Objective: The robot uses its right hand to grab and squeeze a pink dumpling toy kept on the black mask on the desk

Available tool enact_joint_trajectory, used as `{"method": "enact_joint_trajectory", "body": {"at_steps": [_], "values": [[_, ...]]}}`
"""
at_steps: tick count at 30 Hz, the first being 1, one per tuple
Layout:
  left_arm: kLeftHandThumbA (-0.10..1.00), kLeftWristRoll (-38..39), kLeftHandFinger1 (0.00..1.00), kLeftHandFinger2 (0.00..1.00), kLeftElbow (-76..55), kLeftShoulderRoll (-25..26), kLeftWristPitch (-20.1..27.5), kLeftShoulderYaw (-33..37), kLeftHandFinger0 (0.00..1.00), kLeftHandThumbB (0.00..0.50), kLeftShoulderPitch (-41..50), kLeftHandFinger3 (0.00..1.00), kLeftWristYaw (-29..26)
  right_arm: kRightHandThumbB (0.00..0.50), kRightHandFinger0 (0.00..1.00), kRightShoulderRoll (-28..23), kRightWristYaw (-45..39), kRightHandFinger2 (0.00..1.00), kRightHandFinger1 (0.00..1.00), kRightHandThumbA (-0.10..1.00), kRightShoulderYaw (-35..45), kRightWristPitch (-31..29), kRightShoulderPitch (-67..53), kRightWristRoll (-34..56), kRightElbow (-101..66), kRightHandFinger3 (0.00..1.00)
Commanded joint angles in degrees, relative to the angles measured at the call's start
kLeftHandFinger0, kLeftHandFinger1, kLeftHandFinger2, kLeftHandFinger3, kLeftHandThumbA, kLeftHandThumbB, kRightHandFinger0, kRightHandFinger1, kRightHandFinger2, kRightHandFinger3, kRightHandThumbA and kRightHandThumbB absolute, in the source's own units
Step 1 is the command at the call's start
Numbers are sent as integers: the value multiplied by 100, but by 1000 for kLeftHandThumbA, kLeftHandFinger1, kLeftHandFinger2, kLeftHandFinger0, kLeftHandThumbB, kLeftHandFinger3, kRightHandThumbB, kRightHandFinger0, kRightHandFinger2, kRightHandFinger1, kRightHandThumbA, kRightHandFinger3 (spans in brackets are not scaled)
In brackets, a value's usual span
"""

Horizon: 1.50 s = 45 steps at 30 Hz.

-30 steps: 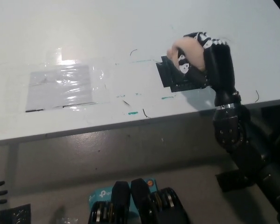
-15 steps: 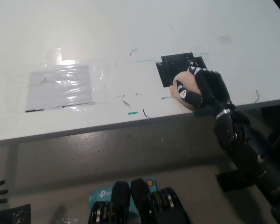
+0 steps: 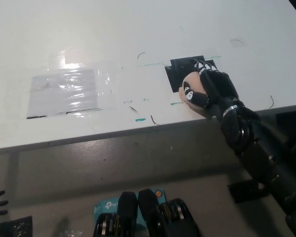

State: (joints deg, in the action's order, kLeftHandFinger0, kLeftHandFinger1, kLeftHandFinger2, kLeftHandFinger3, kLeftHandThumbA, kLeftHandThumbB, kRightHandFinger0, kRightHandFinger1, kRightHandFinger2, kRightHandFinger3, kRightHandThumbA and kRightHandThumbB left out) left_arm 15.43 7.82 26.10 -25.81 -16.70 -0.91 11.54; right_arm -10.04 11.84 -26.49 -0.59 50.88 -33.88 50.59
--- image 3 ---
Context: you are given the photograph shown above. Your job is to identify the black tape mask patch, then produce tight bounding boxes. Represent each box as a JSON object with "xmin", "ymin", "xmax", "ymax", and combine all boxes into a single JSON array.
[{"xmin": 164, "ymin": 55, "xmax": 218, "ymax": 94}]

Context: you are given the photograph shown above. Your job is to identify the pink dumpling squeeze toy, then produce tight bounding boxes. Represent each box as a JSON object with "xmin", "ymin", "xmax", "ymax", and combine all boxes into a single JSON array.
[{"xmin": 178, "ymin": 71, "xmax": 214, "ymax": 119}]

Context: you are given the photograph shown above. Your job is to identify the grey paper under clear film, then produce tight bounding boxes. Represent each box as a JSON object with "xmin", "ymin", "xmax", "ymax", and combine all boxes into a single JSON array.
[{"xmin": 26, "ymin": 69, "xmax": 100, "ymax": 120}]

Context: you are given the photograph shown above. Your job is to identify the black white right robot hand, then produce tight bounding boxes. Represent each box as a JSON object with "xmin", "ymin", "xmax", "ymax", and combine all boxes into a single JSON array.
[{"xmin": 182, "ymin": 58, "xmax": 240, "ymax": 119}]

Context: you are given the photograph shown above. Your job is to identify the black teal robot torso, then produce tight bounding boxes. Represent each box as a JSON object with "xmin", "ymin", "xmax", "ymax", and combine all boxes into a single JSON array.
[{"xmin": 92, "ymin": 188, "xmax": 201, "ymax": 237}]

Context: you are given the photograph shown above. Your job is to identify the crumpled clear plastic wrapper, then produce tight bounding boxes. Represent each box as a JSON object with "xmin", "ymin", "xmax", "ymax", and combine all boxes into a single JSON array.
[{"xmin": 59, "ymin": 229, "xmax": 83, "ymax": 237}]

